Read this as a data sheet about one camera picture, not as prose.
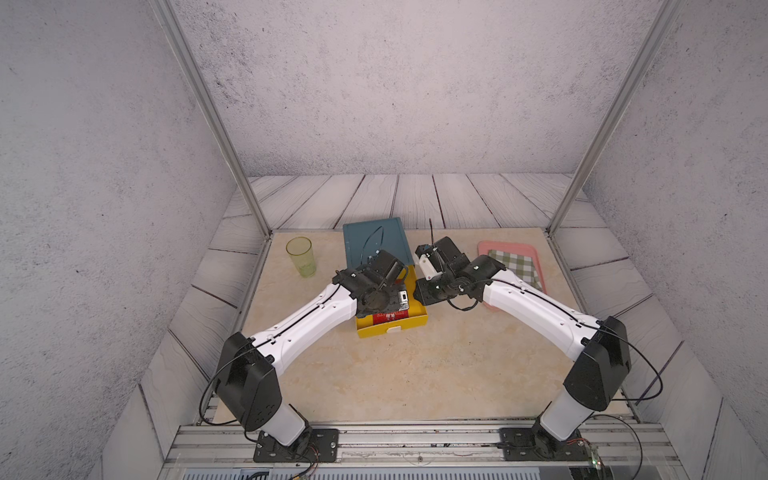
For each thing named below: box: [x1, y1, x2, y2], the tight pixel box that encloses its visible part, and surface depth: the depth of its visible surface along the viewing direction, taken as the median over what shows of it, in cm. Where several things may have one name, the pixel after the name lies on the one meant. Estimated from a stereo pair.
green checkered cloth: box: [488, 250, 542, 291], surface depth 110 cm
